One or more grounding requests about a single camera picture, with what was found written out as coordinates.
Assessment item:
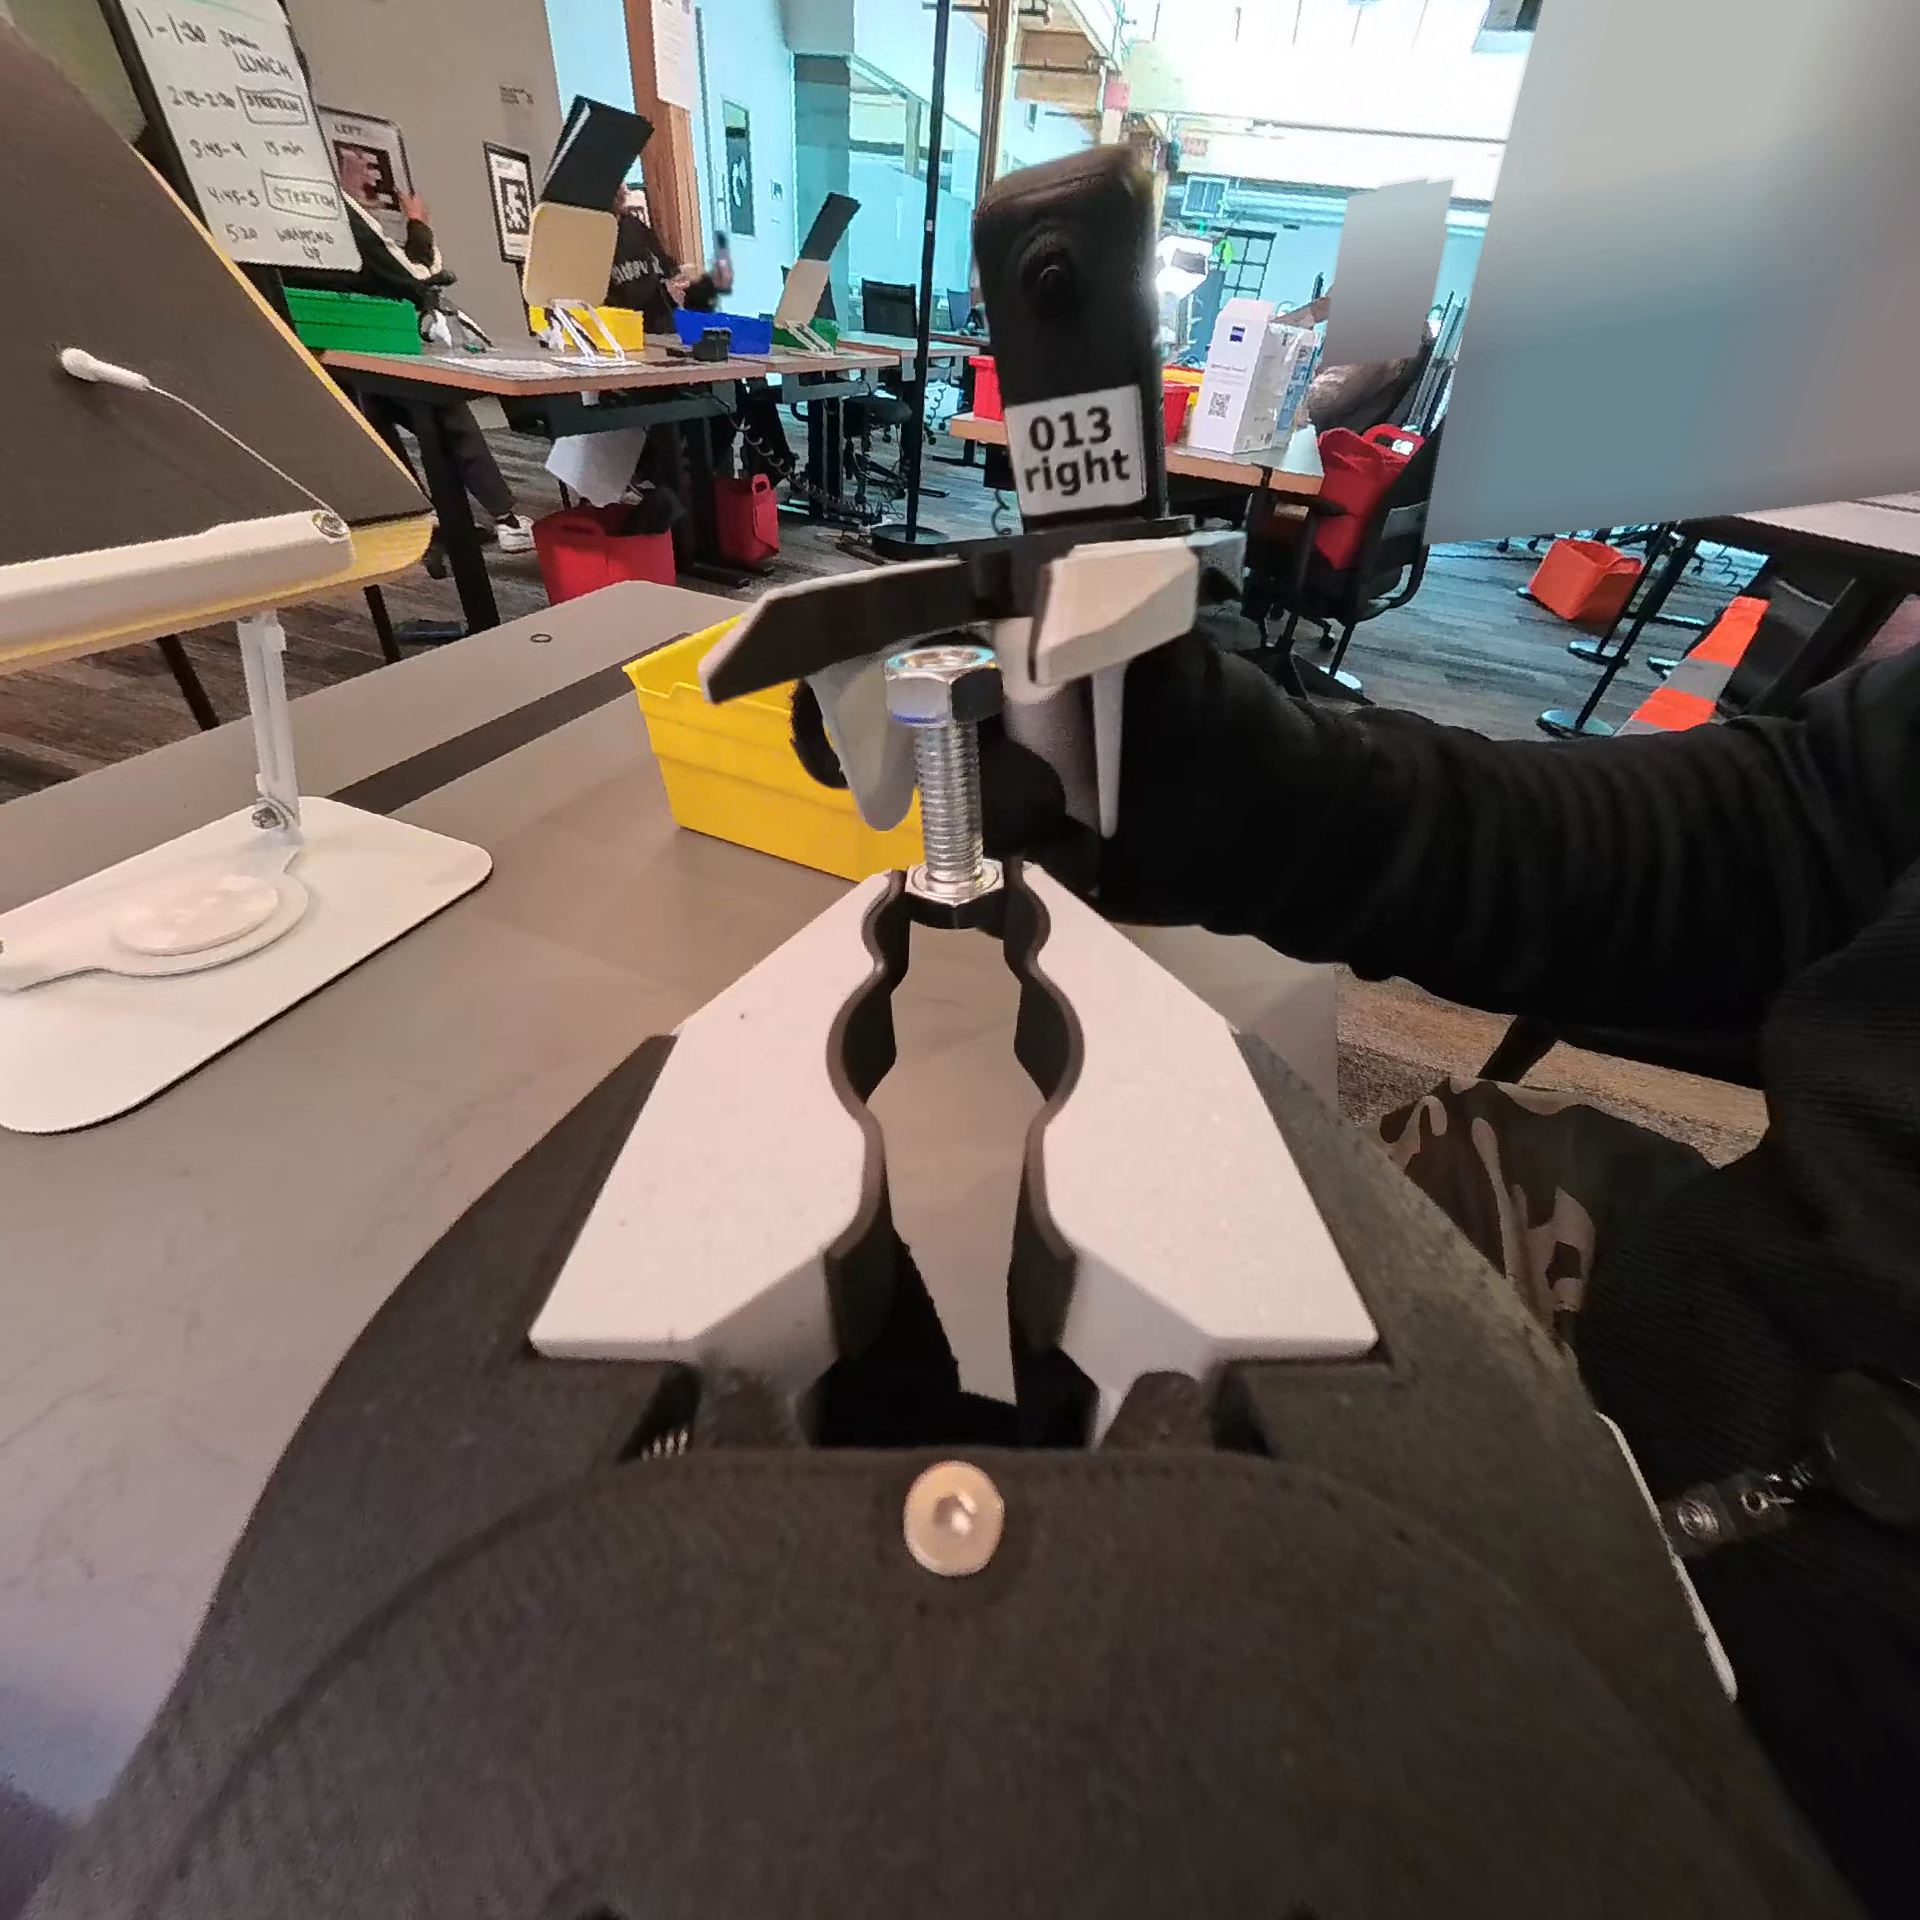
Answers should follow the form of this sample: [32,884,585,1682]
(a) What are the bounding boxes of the person's right forearm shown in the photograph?
[1318,645,1920,1052]

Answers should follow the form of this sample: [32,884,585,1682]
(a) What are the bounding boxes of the green storage bin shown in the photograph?
[282,286,425,356]

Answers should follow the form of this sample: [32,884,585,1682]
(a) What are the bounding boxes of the silver hex bolt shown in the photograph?
[883,645,1001,884]

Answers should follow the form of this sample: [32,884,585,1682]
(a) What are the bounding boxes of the person's camouflage trousers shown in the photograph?
[1377,1077,1713,1352]

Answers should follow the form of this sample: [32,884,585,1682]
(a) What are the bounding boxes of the white cable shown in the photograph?
[57,346,350,541]

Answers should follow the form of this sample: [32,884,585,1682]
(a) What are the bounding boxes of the orange traffic cone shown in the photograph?
[1620,597,1772,736]

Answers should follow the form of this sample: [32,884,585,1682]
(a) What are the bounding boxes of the white carton box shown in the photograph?
[1184,298,1318,454]

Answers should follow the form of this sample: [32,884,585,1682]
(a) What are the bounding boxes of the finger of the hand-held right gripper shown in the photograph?
[702,559,1040,836]
[1036,536,1208,707]

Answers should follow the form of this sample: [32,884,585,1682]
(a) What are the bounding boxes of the dark table slot cover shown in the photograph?
[330,660,664,818]

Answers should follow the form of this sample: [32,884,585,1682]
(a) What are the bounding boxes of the brown edged desk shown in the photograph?
[948,412,1328,496]
[322,335,904,632]

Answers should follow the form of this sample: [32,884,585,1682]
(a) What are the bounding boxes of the handwritten whiteboard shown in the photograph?
[106,0,366,274]

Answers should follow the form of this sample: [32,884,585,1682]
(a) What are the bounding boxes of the black office chair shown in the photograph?
[1253,420,1442,699]

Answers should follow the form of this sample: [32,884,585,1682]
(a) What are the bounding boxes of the black badge reel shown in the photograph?
[1664,1371,1920,1560]

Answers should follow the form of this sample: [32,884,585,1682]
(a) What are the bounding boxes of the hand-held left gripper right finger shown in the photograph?
[1005,859,1380,1445]

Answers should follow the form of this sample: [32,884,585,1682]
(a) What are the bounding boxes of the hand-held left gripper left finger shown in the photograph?
[529,871,962,1445]

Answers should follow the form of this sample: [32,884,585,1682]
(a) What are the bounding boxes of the tilted wooden board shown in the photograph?
[0,30,436,670]
[518,96,656,360]
[772,191,862,355]

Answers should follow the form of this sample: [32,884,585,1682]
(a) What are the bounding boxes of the black easel stand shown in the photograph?
[1560,515,1920,740]

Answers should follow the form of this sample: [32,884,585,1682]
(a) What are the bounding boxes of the person's right hand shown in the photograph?
[987,627,1356,968]

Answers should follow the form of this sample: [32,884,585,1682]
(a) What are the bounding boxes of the orange storage bin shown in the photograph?
[1529,536,1644,620]

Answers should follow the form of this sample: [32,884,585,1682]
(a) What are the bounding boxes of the black floor pole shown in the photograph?
[878,0,964,543]

